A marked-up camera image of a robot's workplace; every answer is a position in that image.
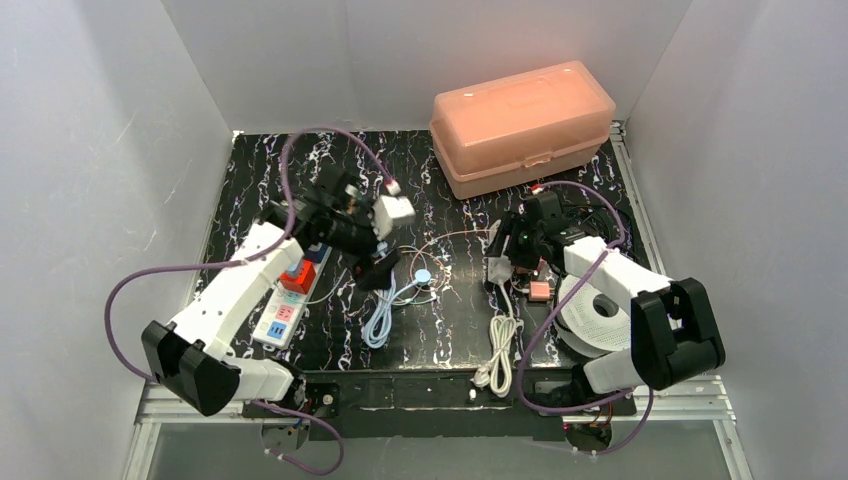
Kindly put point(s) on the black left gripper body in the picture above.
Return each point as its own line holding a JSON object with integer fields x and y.
{"x": 370, "y": 252}

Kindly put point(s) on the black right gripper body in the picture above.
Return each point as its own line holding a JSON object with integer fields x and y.
{"x": 511, "y": 245}

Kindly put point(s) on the pink power adapter plug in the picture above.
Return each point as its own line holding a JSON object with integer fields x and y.
{"x": 539, "y": 291}

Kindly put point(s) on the long white power strip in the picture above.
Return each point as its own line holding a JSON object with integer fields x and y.
{"x": 284, "y": 309}

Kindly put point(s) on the pink translucent storage box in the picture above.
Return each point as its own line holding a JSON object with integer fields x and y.
{"x": 516, "y": 129}

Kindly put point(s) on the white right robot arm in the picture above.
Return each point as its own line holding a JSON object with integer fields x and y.
{"x": 673, "y": 331}

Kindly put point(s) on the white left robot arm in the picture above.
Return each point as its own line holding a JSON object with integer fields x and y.
{"x": 191, "y": 354}

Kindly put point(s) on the red power adapter plug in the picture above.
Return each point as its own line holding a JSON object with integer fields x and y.
{"x": 299, "y": 278}

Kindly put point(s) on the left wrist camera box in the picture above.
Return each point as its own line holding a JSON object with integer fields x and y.
{"x": 390, "y": 212}

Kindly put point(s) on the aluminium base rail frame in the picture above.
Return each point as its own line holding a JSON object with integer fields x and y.
{"x": 429, "y": 424}

